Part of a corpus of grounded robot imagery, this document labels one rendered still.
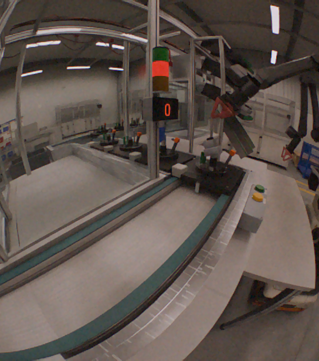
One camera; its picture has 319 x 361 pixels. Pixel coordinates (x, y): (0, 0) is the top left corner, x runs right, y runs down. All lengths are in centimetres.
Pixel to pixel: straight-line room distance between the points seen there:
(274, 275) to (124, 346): 40
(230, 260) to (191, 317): 19
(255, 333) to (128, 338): 124
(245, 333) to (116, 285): 119
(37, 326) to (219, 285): 43
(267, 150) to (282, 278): 433
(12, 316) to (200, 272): 45
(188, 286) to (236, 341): 111
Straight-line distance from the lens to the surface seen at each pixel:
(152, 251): 36
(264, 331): 146
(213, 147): 59
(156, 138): 50
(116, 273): 34
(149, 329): 25
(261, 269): 47
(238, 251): 47
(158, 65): 47
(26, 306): 41
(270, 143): 463
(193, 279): 29
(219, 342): 129
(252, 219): 45
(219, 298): 39
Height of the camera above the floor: 121
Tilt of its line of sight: 28 degrees down
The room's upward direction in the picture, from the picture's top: straight up
